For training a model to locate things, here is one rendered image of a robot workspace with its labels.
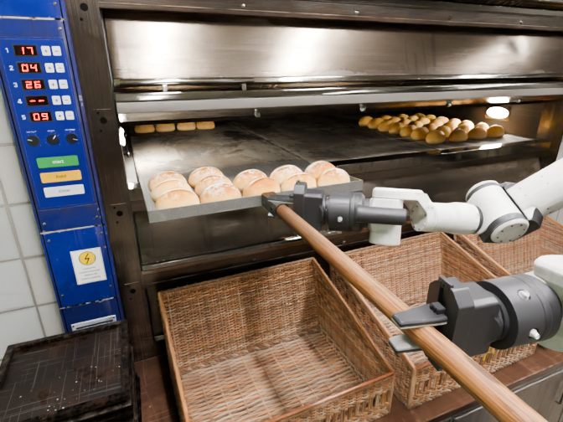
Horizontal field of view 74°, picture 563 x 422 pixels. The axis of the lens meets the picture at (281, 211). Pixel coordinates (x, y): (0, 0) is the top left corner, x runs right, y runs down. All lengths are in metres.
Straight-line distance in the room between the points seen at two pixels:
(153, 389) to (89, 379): 0.32
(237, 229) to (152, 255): 0.27
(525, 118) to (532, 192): 1.25
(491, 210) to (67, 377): 1.03
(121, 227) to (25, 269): 0.27
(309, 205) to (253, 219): 0.47
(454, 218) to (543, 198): 0.18
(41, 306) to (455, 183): 1.55
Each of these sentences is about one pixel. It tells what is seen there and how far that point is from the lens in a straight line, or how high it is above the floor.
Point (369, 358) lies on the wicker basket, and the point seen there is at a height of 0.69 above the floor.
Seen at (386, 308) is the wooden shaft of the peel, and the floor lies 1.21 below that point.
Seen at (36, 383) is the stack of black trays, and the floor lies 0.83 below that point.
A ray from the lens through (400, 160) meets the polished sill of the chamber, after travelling 1.47.
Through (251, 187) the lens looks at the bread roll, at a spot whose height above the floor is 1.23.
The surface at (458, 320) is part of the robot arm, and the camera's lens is 0.50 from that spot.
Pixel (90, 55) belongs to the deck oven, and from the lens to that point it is 1.09.
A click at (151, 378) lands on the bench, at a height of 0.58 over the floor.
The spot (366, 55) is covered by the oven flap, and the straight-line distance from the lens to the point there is 1.32.
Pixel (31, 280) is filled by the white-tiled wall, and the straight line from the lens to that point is 1.25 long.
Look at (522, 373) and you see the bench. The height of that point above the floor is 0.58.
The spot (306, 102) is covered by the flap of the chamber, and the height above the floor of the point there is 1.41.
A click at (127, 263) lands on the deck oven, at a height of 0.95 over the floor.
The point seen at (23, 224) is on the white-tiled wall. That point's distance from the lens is 1.18.
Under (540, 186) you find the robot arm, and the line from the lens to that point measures 0.95.
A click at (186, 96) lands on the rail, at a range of 0.96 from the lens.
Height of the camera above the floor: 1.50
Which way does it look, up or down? 22 degrees down
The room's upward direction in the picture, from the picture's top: straight up
